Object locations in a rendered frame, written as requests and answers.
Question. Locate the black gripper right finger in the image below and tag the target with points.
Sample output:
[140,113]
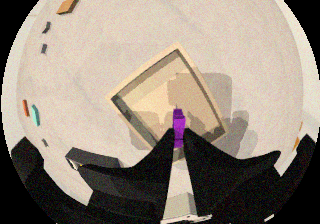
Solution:
[214,174]

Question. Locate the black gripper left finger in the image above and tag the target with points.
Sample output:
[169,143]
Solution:
[146,181]

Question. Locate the mint green rectangular block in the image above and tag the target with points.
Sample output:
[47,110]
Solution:
[35,115]

